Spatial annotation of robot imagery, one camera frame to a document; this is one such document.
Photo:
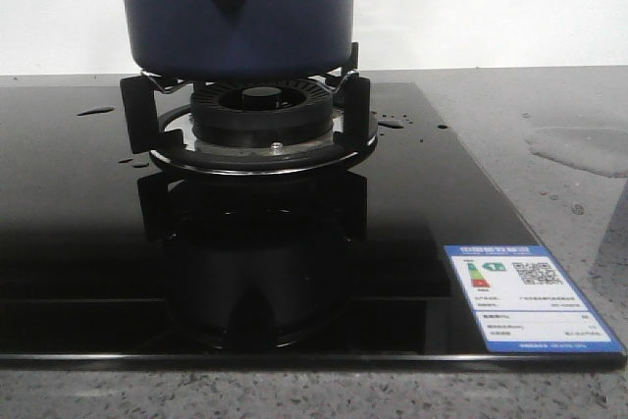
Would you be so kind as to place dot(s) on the black glass stove top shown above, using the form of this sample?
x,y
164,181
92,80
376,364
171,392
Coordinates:
x,y
106,262

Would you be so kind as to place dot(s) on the black gas burner head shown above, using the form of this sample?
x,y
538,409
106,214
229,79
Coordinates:
x,y
257,114

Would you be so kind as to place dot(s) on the blue white energy label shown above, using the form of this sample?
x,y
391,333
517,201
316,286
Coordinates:
x,y
523,302

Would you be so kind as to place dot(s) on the black pot support grate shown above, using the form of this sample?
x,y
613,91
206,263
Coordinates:
x,y
170,142

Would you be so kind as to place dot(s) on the blue cooking pot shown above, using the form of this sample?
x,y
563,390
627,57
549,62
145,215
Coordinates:
x,y
239,39

